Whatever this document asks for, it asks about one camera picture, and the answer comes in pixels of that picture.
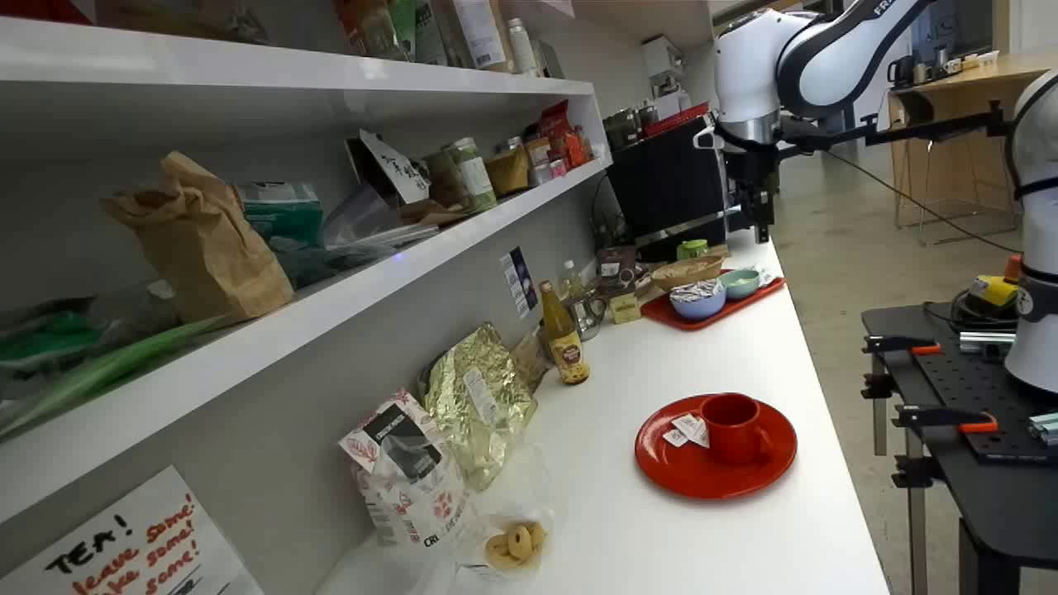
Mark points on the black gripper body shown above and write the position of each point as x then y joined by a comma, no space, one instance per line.
752,177

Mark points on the red cup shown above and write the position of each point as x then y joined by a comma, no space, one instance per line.
730,429

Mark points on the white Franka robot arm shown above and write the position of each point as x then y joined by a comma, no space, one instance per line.
836,54

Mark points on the small green cup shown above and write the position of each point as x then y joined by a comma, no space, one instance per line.
692,250

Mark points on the green bowl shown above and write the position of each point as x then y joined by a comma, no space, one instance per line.
742,282

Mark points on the wicker basket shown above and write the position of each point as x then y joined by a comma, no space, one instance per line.
686,272

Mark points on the red serving tray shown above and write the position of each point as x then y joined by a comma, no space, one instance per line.
723,316

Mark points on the blue and white bowl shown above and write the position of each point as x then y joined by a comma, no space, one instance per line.
698,299

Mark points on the gold tin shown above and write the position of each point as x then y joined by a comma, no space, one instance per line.
623,310

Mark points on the black boom rod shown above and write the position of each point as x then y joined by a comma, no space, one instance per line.
912,128

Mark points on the red packages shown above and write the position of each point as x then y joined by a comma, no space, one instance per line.
563,140

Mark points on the clear oil bottle white cap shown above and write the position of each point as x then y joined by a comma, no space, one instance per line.
568,282

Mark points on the wooden desk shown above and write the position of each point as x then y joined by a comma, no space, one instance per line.
959,120

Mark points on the white sugar packets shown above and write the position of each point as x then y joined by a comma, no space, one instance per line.
688,431

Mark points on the brown bottle with yellow label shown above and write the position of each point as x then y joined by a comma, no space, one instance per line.
563,342

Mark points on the yellow tool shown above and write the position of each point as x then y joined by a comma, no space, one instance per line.
996,291

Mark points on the brown jar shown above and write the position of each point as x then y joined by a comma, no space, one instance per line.
508,169

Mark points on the red round plate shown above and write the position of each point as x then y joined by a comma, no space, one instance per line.
715,473

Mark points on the white plastic bottle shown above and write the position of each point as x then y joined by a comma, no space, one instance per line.
523,49

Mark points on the jar with green label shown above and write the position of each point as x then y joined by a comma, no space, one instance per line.
471,173

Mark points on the black workbench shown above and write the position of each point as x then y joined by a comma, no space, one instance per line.
991,464

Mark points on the gold foil bag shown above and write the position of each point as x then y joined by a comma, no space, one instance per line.
479,409

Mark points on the white and black card package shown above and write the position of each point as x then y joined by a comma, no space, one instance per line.
387,166

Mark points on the white coffee bag red print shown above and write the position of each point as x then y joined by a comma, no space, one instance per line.
405,473

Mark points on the teal box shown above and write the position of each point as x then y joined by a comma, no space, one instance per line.
282,209

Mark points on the brown paper bag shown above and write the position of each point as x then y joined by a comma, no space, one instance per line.
202,250

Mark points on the green plastic package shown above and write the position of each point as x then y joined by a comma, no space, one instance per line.
99,368

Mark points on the handwritten tea sign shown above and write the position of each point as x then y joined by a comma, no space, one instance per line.
134,551

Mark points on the white wall shelf unit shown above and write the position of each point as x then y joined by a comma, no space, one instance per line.
332,310

